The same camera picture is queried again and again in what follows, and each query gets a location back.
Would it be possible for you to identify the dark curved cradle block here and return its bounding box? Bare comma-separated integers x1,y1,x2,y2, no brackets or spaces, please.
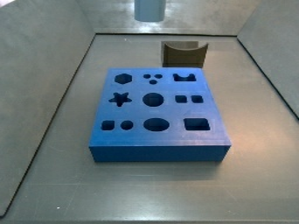
162,41,210,68

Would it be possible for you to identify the blue shape sorter block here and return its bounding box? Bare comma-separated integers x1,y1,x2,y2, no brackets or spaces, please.
88,67,231,162

